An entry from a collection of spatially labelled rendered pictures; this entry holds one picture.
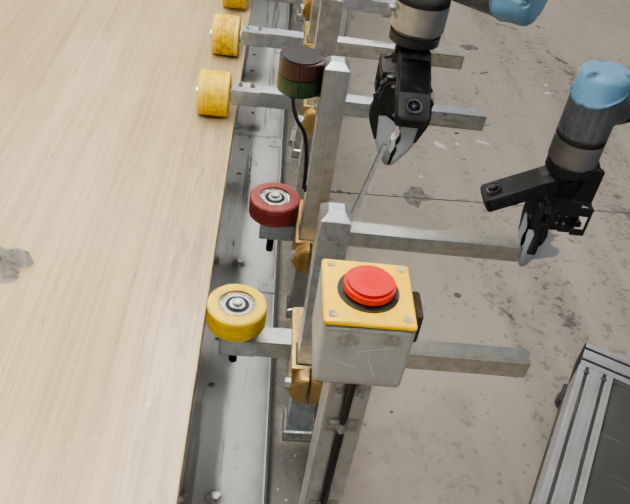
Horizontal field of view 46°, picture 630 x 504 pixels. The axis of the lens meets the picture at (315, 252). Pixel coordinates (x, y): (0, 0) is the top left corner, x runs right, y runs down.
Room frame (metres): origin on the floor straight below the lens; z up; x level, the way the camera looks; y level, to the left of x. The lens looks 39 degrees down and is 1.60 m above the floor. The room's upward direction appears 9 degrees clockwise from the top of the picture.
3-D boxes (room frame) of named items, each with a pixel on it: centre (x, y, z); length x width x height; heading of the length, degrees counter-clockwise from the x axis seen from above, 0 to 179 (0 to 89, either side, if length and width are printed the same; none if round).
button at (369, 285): (0.43, -0.04, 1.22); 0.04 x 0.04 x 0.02
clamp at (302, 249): (0.95, 0.02, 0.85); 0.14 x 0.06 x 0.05; 6
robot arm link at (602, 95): (1.02, -0.37, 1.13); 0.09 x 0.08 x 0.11; 128
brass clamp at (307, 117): (1.20, 0.04, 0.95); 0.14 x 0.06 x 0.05; 6
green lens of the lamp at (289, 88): (0.93, 0.06, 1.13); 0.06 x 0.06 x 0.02
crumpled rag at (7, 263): (0.72, 0.41, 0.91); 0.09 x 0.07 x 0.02; 63
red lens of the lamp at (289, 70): (0.93, 0.06, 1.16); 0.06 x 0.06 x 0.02
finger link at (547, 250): (1.00, -0.37, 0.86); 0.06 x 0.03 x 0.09; 96
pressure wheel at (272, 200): (0.97, 0.08, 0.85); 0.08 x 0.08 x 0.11
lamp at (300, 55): (0.93, 0.06, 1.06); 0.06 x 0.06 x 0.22; 6
